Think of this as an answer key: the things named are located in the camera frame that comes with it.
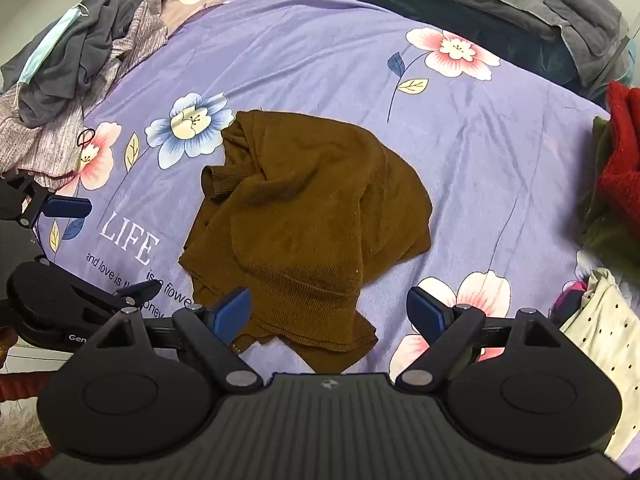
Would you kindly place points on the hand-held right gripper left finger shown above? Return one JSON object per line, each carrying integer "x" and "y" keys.
{"x": 234, "y": 310}

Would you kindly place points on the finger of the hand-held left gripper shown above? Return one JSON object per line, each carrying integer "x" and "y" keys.
{"x": 67, "y": 206}
{"x": 140, "y": 290}

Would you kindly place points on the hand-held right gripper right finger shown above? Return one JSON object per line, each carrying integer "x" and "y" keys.
{"x": 425, "y": 310}

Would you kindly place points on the brown knit sweater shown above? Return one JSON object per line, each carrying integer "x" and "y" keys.
{"x": 310, "y": 210}

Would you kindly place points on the red rug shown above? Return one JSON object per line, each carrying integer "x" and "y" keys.
{"x": 25, "y": 385}

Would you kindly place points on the beige fuzzy mat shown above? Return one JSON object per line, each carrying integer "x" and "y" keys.
{"x": 20, "y": 430}

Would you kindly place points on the pink garment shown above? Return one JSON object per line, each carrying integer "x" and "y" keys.
{"x": 570, "y": 297}

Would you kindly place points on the dark grey garment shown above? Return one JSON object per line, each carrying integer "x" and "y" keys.
{"x": 75, "y": 60}

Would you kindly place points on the blue face mask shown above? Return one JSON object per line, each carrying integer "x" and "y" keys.
{"x": 50, "y": 45}

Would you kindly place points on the white polka dot garment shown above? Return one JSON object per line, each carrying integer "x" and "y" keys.
{"x": 605, "y": 320}

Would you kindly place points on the mauve knit garment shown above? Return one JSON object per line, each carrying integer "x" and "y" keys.
{"x": 135, "y": 35}

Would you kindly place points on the green garment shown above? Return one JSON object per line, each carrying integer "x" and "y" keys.
{"x": 605, "y": 240}

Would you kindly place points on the red knit garment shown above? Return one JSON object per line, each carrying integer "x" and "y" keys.
{"x": 625, "y": 160}

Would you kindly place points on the purple floral bedsheet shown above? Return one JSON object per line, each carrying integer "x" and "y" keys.
{"x": 350, "y": 60}

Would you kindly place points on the grey folded garment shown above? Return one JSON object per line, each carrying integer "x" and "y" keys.
{"x": 585, "y": 15}

